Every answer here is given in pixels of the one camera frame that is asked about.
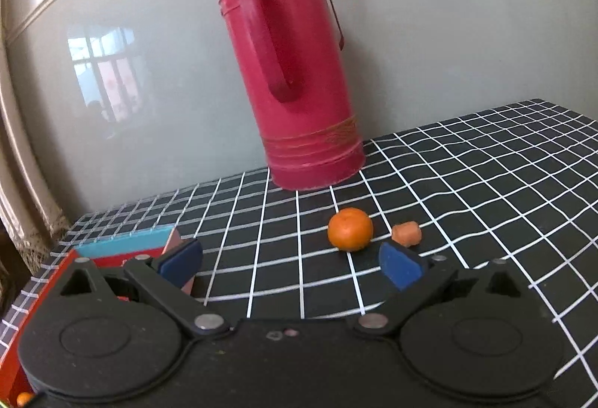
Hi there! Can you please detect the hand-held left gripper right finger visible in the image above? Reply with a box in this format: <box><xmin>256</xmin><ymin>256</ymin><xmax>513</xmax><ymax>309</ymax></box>
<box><xmin>351</xmin><ymin>241</ymin><xmax>524</xmax><ymax>340</ymax></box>

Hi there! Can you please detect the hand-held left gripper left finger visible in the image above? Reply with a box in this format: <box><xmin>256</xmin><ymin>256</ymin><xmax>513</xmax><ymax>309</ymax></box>
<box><xmin>58</xmin><ymin>237</ymin><xmax>233</xmax><ymax>340</ymax></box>

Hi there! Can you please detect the small carrot piece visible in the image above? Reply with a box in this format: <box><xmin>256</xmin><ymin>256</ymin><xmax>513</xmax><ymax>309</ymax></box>
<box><xmin>391</xmin><ymin>221</ymin><xmax>422</xmax><ymax>248</ymax></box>

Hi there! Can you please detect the colourful cardboard box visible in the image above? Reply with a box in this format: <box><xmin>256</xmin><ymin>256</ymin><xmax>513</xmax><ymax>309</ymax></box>
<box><xmin>0</xmin><ymin>225</ymin><xmax>203</xmax><ymax>408</ymax></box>

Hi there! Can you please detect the black white checkered tablecloth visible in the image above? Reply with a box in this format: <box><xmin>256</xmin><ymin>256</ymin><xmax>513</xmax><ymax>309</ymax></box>
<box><xmin>0</xmin><ymin>98</ymin><xmax>598</xmax><ymax>408</ymax></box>

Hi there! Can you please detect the beige curtain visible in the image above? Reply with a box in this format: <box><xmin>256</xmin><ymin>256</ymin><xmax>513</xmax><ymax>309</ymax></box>
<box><xmin>0</xmin><ymin>0</ymin><xmax>72</xmax><ymax>271</ymax></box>

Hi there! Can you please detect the red thermos flask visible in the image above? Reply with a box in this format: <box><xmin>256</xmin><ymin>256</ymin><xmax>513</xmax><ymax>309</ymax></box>
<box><xmin>219</xmin><ymin>0</ymin><xmax>366</xmax><ymax>192</ymax></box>

